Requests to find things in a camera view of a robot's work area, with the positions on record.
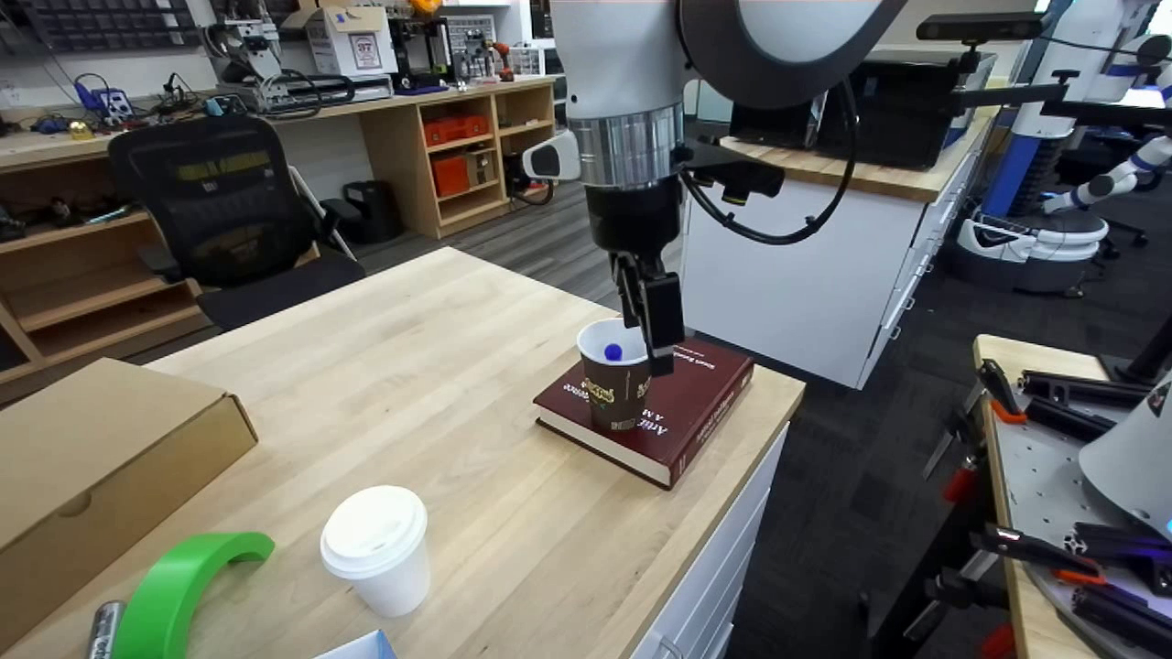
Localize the black mesh office chair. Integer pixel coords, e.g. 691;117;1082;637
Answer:
108;115;371;336

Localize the red storage bin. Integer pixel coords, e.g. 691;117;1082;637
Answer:
420;105;499;149
427;147;503;203

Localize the black case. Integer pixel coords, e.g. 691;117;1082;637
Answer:
840;47;979;171

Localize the white cup with lid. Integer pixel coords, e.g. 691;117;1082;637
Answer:
315;484;437;623

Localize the white bench with wood top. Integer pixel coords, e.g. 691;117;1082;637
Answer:
675;102;1001;396

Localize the black bin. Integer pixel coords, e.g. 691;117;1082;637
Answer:
336;181;407;247

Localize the black coiled cable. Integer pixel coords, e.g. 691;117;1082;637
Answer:
503;170;562;209

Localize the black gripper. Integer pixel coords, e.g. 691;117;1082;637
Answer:
581;181;687;381

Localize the brown paper cup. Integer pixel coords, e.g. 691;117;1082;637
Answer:
571;314;662;436

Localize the black silver marker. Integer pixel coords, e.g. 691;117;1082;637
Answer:
83;596;127;659

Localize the wooden shelf cabinet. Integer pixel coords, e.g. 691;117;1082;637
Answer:
358;77;563;241

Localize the dark red hardcover book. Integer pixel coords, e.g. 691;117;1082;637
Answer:
531;325;759;493

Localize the black pegboard panel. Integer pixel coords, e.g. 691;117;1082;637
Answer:
0;0;204;56

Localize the black coffee machine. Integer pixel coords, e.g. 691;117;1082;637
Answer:
388;11;459;97

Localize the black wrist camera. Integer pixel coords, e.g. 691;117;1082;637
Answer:
675;144;789;209

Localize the white cardboard box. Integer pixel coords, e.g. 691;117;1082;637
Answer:
304;4;403;88

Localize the black metal bar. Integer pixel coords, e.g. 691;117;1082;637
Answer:
1018;365;1157;415

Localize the blue number cube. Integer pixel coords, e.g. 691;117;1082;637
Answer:
313;625;401;659

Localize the long wooden low shelf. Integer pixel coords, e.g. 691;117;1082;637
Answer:
0;120;211;412

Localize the blue tool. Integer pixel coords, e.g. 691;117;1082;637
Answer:
70;70;134;128

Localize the black orange bar clamp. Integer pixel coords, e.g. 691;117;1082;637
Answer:
1051;560;1172;656
967;521;1172;584
976;354;1037;427

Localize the white and blue mobile robot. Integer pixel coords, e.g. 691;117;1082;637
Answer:
952;0;1172;300

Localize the wooden side table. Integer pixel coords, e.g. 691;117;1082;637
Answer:
972;330;1172;659

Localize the white wood top workbench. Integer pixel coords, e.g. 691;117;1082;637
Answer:
0;247;808;659

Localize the flat cardboard box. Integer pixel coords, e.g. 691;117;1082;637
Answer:
0;354;264;656

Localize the green tape roll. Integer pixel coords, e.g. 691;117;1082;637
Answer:
110;532;280;659

